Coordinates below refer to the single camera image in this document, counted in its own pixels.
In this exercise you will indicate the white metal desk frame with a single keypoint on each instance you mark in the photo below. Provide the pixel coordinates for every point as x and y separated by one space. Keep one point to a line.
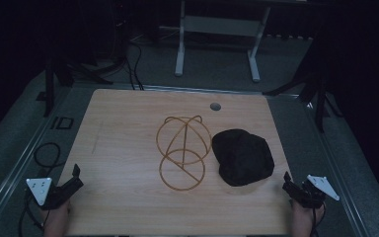
220 26

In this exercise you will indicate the black tripod stand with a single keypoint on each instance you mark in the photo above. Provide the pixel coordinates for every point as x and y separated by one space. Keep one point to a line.
316 89
60 74

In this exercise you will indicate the person's right hand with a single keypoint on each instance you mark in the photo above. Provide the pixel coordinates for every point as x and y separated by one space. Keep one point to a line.
304 220

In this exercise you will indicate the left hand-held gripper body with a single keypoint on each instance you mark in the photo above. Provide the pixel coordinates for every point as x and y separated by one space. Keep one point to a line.
40 191

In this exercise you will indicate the grey round table grommet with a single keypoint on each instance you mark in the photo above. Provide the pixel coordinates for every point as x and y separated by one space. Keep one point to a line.
215 106

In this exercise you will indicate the person's left hand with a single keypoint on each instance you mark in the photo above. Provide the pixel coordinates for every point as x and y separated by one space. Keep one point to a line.
58 219

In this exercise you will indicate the black hat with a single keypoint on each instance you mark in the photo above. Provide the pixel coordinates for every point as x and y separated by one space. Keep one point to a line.
242 157

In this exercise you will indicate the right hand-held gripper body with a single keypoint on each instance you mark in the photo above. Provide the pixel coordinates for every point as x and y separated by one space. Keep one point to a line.
320 186

